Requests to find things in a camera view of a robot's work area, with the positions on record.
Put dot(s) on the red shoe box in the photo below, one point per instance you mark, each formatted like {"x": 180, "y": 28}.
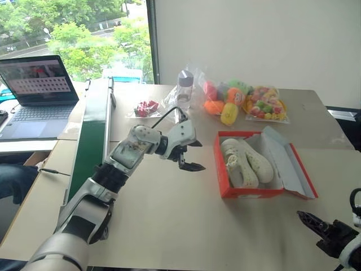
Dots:
{"x": 248, "y": 193}

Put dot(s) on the person's blue jeans leg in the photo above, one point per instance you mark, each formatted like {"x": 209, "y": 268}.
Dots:
{"x": 17, "y": 180}

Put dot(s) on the clear bottle with purple lid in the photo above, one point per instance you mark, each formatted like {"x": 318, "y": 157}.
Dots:
{"x": 185, "y": 90}

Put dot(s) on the dark window frame post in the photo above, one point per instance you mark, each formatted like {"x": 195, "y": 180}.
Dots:
{"x": 153, "y": 42}

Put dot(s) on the white sneaker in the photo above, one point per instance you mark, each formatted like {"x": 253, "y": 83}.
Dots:
{"x": 242, "y": 169}
{"x": 260, "y": 165}

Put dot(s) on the green conveyor belt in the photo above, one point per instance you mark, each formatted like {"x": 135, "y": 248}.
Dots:
{"x": 90, "y": 135}

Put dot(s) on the open dark laptop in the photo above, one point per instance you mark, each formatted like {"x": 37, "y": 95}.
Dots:
{"x": 36, "y": 82}

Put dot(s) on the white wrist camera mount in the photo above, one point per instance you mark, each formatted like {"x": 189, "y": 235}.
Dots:
{"x": 182, "y": 132}
{"x": 351, "y": 248}

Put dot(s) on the empty clear plastic bag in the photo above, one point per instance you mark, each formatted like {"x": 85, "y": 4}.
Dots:
{"x": 170, "y": 97}

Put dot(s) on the blue white truck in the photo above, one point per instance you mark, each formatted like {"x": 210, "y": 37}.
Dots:
{"x": 124, "y": 74}

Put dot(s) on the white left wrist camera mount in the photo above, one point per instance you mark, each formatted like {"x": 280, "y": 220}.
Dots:
{"x": 182, "y": 132}

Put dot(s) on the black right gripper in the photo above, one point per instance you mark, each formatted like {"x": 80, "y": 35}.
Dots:
{"x": 337, "y": 235}

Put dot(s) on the bag of red pieces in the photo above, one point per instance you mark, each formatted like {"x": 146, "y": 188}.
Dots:
{"x": 146, "y": 107}

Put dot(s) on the clear plastic toy bag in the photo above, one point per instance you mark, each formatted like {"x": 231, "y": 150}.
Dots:
{"x": 197, "y": 76}

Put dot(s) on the green plush toy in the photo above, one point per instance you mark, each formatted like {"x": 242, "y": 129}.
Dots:
{"x": 239, "y": 84}

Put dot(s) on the orange carrot plush toy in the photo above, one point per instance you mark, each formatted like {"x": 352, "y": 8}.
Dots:
{"x": 214, "y": 106}

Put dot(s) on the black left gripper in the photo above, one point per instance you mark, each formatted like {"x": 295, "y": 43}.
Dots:
{"x": 177, "y": 156}

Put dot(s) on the red plush toy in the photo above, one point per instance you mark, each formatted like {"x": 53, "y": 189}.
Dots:
{"x": 210, "y": 90}

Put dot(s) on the brown cardboard piece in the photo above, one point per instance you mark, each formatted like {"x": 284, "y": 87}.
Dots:
{"x": 36, "y": 158}

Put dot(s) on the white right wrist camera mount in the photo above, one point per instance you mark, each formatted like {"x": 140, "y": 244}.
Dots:
{"x": 351, "y": 248}

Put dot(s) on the cyan plastic tray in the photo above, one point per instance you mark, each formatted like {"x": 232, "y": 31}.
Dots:
{"x": 5, "y": 94}

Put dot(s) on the yellow plush toy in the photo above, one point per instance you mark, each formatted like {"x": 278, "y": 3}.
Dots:
{"x": 229, "y": 114}

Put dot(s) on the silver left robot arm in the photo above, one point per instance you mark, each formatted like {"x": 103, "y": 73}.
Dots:
{"x": 98, "y": 180}

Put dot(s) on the bag of colourful toy fruits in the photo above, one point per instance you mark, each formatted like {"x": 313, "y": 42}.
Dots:
{"x": 266, "y": 105}

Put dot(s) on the purple plush toy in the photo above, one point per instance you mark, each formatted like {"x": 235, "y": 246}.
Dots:
{"x": 222, "y": 90}

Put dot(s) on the black furniture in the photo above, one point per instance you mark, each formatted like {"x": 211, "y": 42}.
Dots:
{"x": 347, "y": 127}

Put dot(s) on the orange plush toy with face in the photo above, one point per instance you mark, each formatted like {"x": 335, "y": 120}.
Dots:
{"x": 236, "y": 97}

